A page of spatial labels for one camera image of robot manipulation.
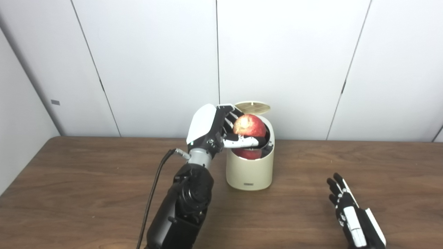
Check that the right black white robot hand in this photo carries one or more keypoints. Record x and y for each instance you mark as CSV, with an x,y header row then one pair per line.
x,y
356,221

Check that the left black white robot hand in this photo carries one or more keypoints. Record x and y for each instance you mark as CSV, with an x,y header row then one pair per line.
x,y
204,128

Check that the red apple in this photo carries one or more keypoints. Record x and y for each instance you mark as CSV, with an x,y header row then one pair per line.
x,y
250,125

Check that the round cream bin lid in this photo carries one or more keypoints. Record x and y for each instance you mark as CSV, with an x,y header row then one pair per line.
x,y
254,107

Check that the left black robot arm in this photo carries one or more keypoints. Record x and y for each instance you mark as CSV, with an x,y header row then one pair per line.
x,y
183,207

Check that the cream-colored bin body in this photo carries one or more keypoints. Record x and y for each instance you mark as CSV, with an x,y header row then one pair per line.
x,y
249,171

